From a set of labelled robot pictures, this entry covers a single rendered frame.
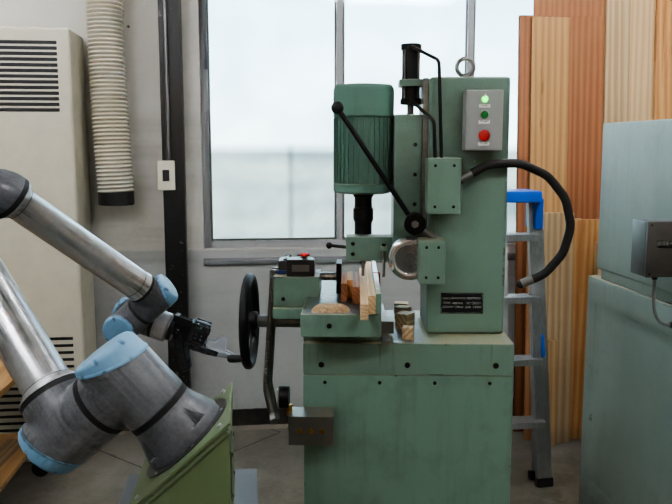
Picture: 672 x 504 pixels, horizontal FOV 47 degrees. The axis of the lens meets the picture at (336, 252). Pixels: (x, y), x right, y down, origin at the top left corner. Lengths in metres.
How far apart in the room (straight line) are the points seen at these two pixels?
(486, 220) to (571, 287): 1.45
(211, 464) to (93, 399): 0.28
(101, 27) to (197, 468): 2.23
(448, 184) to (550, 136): 1.63
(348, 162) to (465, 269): 0.45
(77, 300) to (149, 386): 1.74
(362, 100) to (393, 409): 0.86
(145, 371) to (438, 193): 0.91
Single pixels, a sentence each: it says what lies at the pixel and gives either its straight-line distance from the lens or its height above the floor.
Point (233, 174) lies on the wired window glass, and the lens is 3.64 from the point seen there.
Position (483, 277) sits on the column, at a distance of 2.23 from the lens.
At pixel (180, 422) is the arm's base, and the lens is 1.70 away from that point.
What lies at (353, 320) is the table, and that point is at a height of 0.88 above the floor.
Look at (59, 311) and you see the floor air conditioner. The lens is 3.43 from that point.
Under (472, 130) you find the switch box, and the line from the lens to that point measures 2.13.
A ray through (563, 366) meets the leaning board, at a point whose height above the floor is 0.35.
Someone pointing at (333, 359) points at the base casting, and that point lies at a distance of 2.14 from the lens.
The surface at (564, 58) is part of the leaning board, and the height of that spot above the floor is 1.72.
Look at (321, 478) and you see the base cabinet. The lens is 2.25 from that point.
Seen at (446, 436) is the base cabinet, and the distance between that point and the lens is 2.22.
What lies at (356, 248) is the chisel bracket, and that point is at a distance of 2.26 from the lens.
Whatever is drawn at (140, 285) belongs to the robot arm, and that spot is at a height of 0.95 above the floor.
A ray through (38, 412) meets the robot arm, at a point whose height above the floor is 0.77.
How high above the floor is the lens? 1.33
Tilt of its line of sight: 8 degrees down
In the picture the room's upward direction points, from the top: straight up
